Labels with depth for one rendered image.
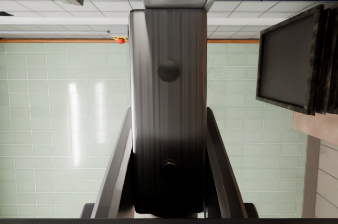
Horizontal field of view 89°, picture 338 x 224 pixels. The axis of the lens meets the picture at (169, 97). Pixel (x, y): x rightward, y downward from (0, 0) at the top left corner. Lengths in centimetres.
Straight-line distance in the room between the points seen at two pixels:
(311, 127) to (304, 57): 41
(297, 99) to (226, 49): 85
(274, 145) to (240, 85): 56
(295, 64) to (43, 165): 173
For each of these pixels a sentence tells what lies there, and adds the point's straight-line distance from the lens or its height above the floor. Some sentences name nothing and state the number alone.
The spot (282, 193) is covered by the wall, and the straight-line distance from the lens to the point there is 184.
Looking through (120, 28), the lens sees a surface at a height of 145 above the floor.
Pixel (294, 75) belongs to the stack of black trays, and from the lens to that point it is 66.
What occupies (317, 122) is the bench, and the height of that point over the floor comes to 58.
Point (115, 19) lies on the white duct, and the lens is 97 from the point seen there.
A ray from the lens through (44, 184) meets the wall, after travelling 183.
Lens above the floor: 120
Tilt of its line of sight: level
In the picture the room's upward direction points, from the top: 90 degrees counter-clockwise
